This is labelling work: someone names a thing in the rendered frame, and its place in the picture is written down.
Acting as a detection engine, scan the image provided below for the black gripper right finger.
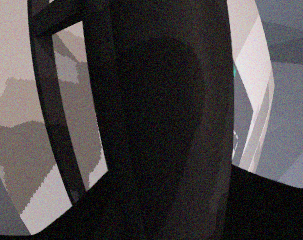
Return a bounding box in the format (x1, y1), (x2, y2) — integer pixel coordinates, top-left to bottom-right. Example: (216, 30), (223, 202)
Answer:
(222, 164), (303, 240)

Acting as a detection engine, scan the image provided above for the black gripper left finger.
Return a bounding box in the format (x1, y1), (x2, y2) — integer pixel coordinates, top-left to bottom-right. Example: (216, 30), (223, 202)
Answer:
(0, 171), (127, 240)

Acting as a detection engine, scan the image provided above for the small trowel with black handle and white blade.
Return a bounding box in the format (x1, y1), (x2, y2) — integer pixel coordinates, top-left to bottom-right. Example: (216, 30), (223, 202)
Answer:
(0, 0), (235, 240)

